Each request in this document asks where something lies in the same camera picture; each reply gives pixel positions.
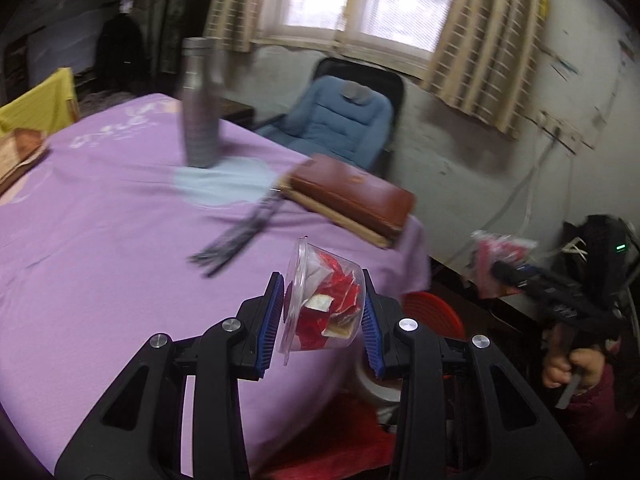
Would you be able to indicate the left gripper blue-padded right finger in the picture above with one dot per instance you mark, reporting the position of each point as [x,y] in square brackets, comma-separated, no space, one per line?
[371,328]

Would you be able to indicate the red clear snack bag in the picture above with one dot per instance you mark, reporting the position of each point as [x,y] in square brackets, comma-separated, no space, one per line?
[490,248]

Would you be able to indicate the window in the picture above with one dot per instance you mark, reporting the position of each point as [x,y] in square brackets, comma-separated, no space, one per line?
[398,34]

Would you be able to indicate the blue cushioned chair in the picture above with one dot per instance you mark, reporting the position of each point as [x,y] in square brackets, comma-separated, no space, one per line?
[349,112]

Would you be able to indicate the yellow cloth covered chair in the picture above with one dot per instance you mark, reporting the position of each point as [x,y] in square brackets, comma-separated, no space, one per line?
[50,106]

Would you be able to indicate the beige checked left curtain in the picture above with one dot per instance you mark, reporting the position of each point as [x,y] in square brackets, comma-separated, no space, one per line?
[233,23]

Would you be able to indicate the brown leather notebook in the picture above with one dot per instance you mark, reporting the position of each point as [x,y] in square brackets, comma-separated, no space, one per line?
[367,206]

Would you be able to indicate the red plastic trash basket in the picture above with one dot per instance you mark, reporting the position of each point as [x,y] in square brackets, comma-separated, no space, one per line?
[434,313]

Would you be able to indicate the hanging black coat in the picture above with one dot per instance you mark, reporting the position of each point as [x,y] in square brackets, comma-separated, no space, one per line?
[121,63]

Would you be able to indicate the beige checked right curtain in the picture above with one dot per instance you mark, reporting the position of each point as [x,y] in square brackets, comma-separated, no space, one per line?
[485,59]

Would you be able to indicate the brown floral pillow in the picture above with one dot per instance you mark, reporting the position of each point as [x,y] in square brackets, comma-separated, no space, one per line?
[21,150]

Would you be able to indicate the clear cup with red wrappers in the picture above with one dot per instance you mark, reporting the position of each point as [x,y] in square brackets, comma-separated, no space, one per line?
[323,300]

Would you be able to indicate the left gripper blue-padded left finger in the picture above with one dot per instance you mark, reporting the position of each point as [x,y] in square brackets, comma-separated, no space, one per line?
[267,321]

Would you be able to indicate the steel water bottle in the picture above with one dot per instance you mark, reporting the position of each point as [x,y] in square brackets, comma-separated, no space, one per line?
[200,87]

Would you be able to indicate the person's right hand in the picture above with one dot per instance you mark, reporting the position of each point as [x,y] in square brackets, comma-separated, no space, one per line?
[560,364]

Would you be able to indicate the beige checked curtain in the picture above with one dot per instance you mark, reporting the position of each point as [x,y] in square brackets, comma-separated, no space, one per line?
[485,59]
[233,23]

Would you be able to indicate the purple bed sheet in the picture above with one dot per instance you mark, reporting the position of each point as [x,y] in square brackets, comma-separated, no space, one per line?
[96,247]

